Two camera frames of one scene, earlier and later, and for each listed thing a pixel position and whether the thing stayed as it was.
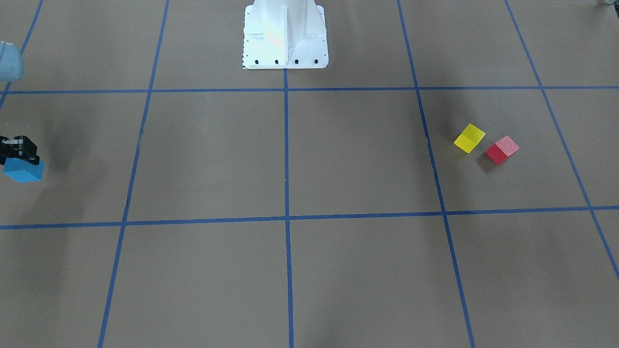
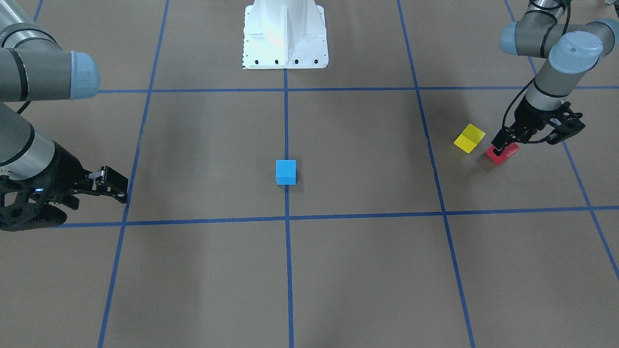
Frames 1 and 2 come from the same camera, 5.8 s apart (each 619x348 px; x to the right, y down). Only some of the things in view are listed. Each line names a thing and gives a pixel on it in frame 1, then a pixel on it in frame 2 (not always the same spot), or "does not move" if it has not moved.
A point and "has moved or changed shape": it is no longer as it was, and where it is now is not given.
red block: [501, 150] does not move
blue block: [22, 171] has moved or changed shape
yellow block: [469, 138] does not move
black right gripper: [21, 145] to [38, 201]
